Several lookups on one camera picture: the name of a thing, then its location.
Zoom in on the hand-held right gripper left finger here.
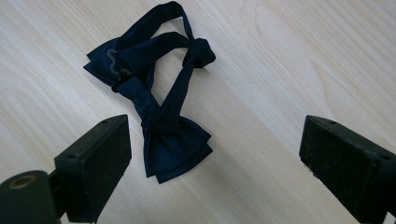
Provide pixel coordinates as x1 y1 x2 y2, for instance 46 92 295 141
53 114 133 224

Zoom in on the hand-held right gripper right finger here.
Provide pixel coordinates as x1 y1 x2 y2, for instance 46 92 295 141
298 115 396 224

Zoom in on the navy blue bow tie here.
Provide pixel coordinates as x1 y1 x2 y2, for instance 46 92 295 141
82 0 217 185

